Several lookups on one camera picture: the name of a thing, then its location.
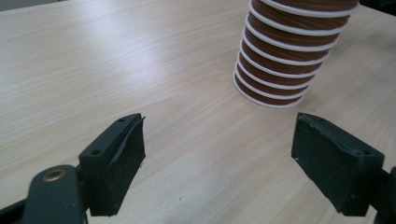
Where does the stack of brown paper cups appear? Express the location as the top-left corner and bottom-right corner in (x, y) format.
(232, 0), (361, 109)

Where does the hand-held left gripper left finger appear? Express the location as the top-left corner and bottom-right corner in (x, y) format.
(78, 112), (147, 217)

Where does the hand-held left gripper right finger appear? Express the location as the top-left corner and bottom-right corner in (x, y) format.
(290, 112), (386, 217)

